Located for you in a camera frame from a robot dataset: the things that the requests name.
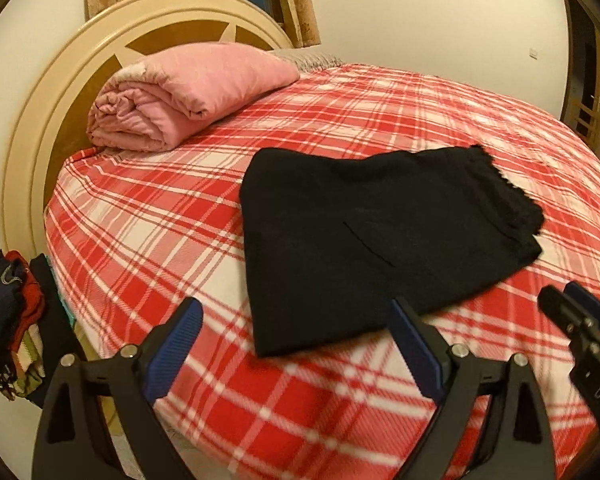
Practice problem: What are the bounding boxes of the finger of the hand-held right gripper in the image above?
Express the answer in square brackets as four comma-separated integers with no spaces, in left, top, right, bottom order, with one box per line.
[537,285,600,346]
[564,281,600,333]

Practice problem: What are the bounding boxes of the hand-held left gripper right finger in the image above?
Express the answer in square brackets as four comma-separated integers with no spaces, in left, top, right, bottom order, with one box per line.
[389,296,556,480]

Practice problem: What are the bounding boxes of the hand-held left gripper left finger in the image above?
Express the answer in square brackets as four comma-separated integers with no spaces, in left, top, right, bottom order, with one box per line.
[32,297,204,480]

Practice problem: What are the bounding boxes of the black pants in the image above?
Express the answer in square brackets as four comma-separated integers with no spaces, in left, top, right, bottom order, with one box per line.
[240,144,546,358]

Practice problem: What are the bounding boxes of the red plaid blanket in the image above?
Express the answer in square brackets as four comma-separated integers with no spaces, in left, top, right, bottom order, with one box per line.
[44,62,600,480]

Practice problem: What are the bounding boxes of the pile of folded clothes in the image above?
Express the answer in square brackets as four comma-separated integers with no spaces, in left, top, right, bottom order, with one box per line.
[0,250,46,403]

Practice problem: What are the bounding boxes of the wooden door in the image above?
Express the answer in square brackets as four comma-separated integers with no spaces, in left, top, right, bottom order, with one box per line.
[560,0,600,166]

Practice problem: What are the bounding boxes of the pink folded quilt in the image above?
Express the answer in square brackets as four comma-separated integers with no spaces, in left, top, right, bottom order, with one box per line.
[86,42,301,153]

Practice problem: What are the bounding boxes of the cream round headboard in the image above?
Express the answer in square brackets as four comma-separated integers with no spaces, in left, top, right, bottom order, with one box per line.
[0,0,293,281]

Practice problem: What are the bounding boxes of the grey striped cloth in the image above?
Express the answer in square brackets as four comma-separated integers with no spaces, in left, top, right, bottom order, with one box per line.
[267,49,346,73]

